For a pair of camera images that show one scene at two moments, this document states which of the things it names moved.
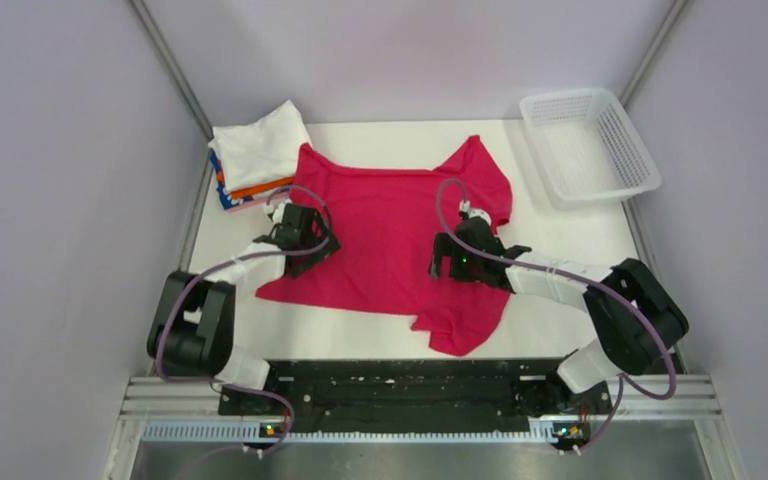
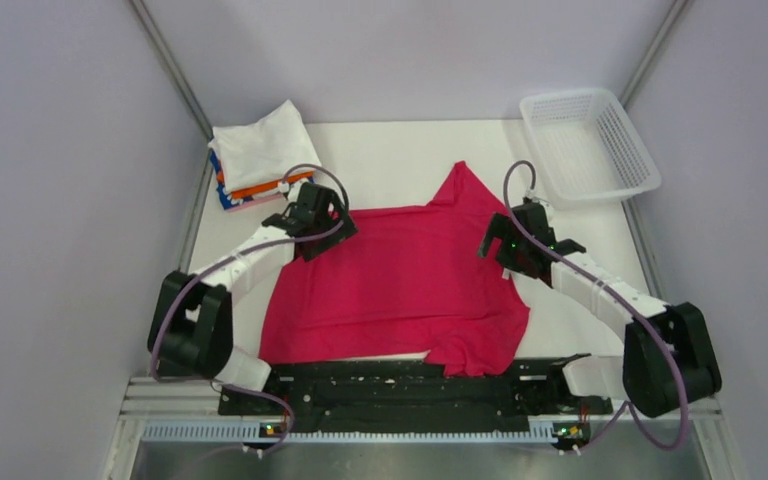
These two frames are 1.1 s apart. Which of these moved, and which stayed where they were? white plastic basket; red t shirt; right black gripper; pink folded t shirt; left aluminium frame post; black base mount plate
Moved: right black gripper; red t shirt
Stayed: pink folded t shirt; left aluminium frame post; white plastic basket; black base mount plate
